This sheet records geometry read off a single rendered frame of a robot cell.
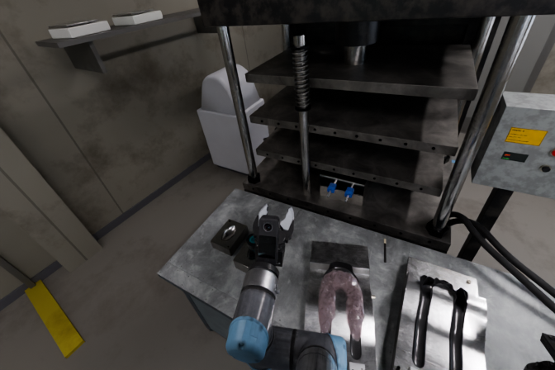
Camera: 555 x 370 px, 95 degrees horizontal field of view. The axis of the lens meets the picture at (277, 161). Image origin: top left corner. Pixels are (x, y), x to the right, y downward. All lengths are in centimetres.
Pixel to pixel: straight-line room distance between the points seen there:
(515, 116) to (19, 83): 296
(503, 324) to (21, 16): 322
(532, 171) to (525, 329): 62
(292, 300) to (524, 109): 121
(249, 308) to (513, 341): 110
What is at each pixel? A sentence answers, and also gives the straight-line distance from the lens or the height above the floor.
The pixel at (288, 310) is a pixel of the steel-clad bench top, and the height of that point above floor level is 80.
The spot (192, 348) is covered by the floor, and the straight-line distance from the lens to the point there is 222.
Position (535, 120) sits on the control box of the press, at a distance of 140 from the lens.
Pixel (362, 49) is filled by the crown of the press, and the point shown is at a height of 161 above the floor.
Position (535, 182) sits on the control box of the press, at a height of 114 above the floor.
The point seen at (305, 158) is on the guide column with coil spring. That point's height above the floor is 109.
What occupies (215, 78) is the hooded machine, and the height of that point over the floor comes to 122.
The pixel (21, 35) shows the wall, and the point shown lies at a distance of 270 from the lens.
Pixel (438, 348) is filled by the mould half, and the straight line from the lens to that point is 122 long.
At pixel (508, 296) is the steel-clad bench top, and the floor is 80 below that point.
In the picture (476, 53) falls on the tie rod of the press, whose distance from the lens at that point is 184.
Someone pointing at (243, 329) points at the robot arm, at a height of 147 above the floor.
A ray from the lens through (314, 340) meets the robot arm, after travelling 62.
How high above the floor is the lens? 197
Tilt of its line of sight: 36 degrees down
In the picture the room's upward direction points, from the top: 8 degrees counter-clockwise
